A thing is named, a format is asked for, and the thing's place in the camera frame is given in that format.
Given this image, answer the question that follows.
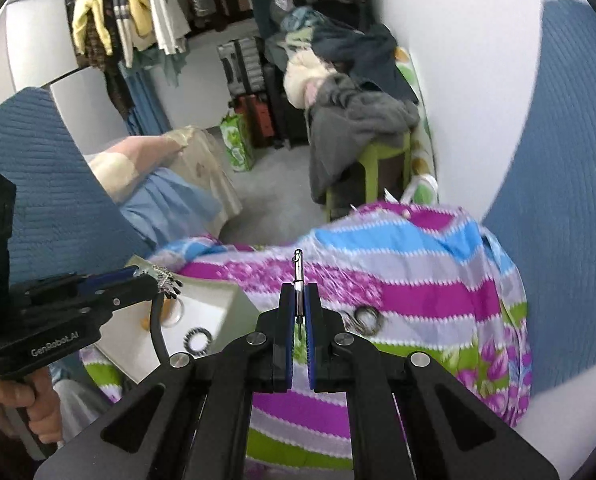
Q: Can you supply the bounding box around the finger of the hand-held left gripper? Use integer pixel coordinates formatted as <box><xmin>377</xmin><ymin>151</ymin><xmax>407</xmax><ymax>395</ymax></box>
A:
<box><xmin>75</xmin><ymin>266</ymin><xmax>141</xmax><ymax>295</ymax></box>
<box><xmin>85</xmin><ymin>275</ymin><xmax>159</xmax><ymax>317</ymax></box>

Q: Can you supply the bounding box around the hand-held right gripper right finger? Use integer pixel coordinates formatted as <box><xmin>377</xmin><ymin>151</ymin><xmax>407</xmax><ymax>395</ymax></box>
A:
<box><xmin>305</xmin><ymin>282</ymin><xmax>561</xmax><ymax>480</ymax></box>

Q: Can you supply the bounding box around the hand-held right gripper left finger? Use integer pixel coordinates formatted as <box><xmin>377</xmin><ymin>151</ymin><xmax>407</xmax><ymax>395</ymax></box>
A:
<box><xmin>33</xmin><ymin>282</ymin><xmax>299</xmax><ymax>480</ymax></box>

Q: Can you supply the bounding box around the silver beaded charm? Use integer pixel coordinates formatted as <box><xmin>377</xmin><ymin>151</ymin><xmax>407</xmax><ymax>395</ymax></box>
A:
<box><xmin>152</xmin><ymin>266</ymin><xmax>185</xmax><ymax>302</ymax></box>

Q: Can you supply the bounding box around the black cord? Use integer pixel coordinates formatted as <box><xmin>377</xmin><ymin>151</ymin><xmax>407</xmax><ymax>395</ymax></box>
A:
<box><xmin>149</xmin><ymin>292</ymin><xmax>173</xmax><ymax>357</ymax></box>

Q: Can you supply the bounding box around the orange wooden pendant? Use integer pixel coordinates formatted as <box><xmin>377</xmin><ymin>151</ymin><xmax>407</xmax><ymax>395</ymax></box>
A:
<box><xmin>140</xmin><ymin>302</ymin><xmax>181</xmax><ymax>331</ymax></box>

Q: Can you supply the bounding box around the grey-green cardboard box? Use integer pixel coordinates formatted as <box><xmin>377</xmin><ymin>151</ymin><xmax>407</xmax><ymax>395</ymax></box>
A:
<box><xmin>95</xmin><ymin>255</ymin><xmax>265</xmax><ymax>386</ymax></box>

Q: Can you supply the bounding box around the black spiral hair tie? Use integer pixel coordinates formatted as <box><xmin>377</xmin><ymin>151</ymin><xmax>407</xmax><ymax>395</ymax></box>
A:
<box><xmin>182</xmin><ymin>327</ymin><xmax>212</xmax><ymax>354</ymax></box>

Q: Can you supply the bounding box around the person's left hand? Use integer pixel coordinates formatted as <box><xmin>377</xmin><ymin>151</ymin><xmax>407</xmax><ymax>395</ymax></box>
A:
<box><xmin>0</xmin><ymin>377</ymin><xmax>65</xmax><ymax>444</ymax></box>

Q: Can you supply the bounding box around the blue bedsheet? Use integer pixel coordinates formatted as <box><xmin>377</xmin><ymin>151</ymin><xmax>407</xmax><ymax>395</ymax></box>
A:
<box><xmin>118</xmin><ymin>167</ymin><xmax>223</xmax><ymax>251</ymax></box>

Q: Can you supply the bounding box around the striped floral cloth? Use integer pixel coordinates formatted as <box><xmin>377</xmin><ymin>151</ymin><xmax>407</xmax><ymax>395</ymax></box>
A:
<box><xmin>78</xmin><ymin>200</ymin><xmax>533</xmax><ymax>480</ymax></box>

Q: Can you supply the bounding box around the pastel checked pillow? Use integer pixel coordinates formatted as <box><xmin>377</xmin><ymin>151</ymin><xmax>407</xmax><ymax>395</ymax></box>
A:
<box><xmin>85</xmin><ymin>127</ymin><xmax>201</xmax><ymax>201</ymax></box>

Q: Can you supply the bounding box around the blue quilted cushion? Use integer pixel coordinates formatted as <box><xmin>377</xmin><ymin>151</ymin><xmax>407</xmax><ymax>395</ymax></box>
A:
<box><xmin>480</xmin><ymin>0</ymin><xmax>596</xmax><ymax>398</ymax></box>
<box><xmin>0</xmin><ymin>86</ymin><xmax>151</xmax><ymax>283</ymax></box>

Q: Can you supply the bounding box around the beige cover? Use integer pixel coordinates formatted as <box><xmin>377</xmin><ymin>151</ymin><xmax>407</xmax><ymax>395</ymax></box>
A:
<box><xmin>165</xmin><ymin>127</ymin><xmax>243</xmax><ymax>221</ymax></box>

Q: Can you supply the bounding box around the green plastic stool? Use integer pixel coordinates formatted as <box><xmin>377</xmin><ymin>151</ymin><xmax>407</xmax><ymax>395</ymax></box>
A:
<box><xmin>325</xmin><ymin>132</ymin><xmax>413</xmax><ymax>221</ymax></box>

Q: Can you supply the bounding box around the green shopping bag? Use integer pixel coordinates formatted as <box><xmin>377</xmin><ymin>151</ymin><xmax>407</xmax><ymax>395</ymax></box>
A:
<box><xmin>220</xmin><ymin>112</ymin><xmax>255</xmax><ymax>172</ymax></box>

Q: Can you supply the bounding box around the blue curtain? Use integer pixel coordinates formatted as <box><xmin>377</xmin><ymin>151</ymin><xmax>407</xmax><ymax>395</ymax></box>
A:
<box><xmin>123</xmin><ymin>67</ymin><xmax>171</xmax><ymax>136</ymax></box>

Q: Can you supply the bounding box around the black suitcase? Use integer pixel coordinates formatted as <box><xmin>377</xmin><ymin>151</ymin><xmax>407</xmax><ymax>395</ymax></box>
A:
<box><xmin>263</xmin><ymin>62</ymin><xmax>311</xmax><ymax>151</ymax></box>

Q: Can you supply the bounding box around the dark plaid garment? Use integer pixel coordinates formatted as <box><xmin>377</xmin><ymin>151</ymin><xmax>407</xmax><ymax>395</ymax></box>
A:
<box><xmin>78</xmin><ymin>20</ymin><xmax>136</xmax><ymax>121</ymax></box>

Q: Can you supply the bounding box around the red suitcase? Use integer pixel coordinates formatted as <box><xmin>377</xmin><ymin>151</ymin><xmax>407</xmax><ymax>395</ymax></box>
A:
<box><xmin>228</xmin><ymin>92</ymin><xmax>271</xmax><ymax>148</ymax></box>

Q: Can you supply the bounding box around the grey sweater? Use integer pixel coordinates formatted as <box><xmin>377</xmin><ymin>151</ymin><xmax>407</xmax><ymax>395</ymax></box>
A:
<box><xmin>308</xmin><ymin>74</ymin><xmax>421</xmax><ymax>206</ymax></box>

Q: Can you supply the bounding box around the floral print board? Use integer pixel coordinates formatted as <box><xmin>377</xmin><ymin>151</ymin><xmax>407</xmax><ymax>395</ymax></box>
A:
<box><xmin>393</xmin><ymin>46</ymin><xmax>439</xmax><ymax>206</ymax></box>

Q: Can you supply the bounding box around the teal garment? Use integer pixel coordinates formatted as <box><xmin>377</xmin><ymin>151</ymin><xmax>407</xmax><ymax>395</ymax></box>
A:
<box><xmin>128</xmin><ymin>47</ymin><xmax>189</xmax><ymax>88</ymax></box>

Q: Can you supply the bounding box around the cream fuzzy garment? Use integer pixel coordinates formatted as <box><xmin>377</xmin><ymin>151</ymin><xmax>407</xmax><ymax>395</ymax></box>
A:
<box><xmin>283</xmin><ymin>50</ymin><xmax>339</xmax><ymax>108</ymax></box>

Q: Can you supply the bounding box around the grey suitcase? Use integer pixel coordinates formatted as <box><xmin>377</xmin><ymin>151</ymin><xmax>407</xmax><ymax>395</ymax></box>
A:
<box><xmin>217</xmin><ymin>36</ymin><xmax>269</xmax><ymax>98</ymax></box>

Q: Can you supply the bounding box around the white wardrobe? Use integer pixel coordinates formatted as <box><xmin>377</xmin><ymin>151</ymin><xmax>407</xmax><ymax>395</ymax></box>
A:
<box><xmin>0</xmin><ymin>0</ymin><xmax>86</xmax><ymax>96</ymax></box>

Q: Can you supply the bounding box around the dark navy garment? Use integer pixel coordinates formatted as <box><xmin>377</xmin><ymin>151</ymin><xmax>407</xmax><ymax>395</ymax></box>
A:
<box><xmin>310</xmin><ymin>22</ymin><xmax>421</xmax><ymax>106</ymax></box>

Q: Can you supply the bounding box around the striped sweater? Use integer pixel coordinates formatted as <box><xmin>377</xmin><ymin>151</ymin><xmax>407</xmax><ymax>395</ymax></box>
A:
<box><xmin>109</xmin><ymin>0</ymin><xmax>135</xmax><ymax>68</ymax></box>

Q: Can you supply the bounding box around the yellow hooded jacket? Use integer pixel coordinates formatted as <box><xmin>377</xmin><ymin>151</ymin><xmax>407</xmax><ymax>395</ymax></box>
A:
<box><xmin>72</xmin><ymin>0</ymin><xmax>116</xmax><ymax>56</ymax></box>

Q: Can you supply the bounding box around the white long-sleeve shirt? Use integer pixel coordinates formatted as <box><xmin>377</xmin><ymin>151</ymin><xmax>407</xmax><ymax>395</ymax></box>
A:
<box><xmin>143</xmin><ymin>0</ymin><xmax>191</xmax><ymax>56</ymax></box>

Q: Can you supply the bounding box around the pale yellow garment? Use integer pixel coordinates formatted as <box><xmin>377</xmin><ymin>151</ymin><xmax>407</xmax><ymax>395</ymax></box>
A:
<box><xmin>123</xmin><ymin>0</ymin><xmax>153</xmax><ymax>51</ymax></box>

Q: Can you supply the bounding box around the blue patterned garment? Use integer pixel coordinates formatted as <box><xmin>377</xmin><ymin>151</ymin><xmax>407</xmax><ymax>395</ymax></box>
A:
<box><xmin>278</xmin><ymin>7</ymin><xmax>329</xmax><ymax>53</ymax></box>

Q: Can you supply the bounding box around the white bag handle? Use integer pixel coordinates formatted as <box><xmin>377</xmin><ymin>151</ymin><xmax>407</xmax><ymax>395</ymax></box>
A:
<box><xmin>400</xmin><ymin>174</ymin><xmax>437</xmax><ymax>206</ymax></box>

